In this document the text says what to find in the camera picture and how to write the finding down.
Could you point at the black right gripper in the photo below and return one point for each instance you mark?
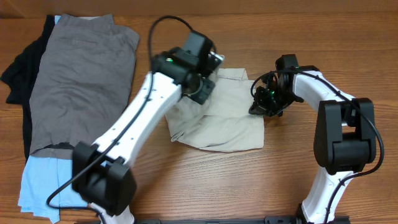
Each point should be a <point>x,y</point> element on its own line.
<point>259,107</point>

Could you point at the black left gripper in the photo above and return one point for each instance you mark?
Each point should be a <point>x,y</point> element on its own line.
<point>201,96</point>

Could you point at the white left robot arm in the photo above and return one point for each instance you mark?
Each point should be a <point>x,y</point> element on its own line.
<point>102,170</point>

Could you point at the beige khaki shorts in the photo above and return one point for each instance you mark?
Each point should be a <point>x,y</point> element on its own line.
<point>223,123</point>

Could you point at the black garment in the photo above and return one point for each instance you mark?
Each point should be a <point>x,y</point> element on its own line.
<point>21,75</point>

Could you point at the light blue garment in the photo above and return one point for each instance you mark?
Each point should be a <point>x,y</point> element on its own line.
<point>40,178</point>

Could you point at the grey shorts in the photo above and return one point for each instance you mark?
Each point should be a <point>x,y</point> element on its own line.
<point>83,84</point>

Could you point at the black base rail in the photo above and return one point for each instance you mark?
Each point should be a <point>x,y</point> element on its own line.
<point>265,220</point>

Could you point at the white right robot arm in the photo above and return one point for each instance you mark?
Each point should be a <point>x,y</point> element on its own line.
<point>345,134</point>

